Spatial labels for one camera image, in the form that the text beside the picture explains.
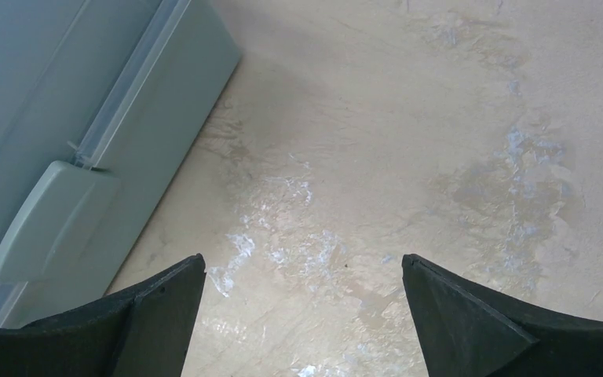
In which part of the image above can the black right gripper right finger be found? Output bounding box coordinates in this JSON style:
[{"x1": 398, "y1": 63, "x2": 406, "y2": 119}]
[{"x1": 402, "y1": 254, "x2": 603, "y2": 376}]

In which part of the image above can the clear plastic storage bin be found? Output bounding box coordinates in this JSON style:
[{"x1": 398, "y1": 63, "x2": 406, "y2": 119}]
[{"x1": 0, "y1": 0, "x2": 240, "y2": 328}]

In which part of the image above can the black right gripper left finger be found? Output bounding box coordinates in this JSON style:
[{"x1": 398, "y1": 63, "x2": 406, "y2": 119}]
[{"x1": 0, "y1": 254, "x2": 206, "y2": 376}]

